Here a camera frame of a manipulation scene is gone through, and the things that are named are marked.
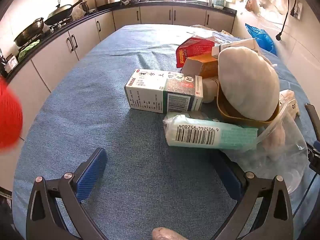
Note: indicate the blue tablecloth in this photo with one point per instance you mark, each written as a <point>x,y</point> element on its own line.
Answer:
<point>100,105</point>

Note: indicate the green cloth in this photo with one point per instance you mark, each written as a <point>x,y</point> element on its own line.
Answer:
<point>27,50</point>

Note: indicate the blue plastic bag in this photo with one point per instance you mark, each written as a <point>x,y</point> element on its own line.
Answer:
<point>262,37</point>

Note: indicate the long white box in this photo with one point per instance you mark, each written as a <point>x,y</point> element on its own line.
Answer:
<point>235,45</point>

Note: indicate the small white bottle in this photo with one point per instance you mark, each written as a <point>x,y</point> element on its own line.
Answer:
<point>210,90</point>

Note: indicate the red plastic mesh basket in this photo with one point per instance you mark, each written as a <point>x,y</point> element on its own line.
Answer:
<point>10,115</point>

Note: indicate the orange carton box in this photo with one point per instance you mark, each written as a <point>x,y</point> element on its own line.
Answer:
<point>205,65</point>

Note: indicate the dark frying pan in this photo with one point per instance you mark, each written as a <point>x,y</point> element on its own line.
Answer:
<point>28,32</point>

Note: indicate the person's left hand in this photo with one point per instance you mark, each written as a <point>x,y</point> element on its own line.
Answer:
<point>167,234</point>

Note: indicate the grey lower kitchen cabinets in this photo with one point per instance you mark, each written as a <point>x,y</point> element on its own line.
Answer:
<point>57,55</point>

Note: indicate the green white carton box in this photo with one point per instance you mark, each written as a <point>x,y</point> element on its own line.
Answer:
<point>150,90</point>

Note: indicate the black kitchen countertop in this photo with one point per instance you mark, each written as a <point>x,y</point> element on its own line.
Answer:
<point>100,13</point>

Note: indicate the white wall socket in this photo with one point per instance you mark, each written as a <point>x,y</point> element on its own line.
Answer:
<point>297,7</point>

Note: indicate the tissue pack with barcode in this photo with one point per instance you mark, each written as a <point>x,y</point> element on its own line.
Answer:
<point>200,130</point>

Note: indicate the white plastic packet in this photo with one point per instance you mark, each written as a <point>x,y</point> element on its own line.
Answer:
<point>290,102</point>

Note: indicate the small white box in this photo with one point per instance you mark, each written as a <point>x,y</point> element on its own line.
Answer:
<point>11,63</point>

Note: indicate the dark wok with lid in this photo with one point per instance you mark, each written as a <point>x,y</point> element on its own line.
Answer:
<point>60,12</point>

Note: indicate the black gas stove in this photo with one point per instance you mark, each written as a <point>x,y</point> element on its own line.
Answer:
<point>58,25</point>

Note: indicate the clear plastic bag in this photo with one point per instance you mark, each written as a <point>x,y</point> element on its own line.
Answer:
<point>275,165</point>

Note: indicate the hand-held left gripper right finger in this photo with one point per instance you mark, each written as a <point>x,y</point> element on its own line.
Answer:
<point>232,180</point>

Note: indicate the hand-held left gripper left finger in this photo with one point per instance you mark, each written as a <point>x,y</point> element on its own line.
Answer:
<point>91,172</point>

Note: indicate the clear glass jar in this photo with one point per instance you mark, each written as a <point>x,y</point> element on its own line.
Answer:
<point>218,0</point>

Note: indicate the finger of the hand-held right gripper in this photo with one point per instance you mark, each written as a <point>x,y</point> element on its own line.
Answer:
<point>313,117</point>
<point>315,155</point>

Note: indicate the brown paper bowl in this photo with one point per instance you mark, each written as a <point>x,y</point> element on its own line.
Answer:
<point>225,111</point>

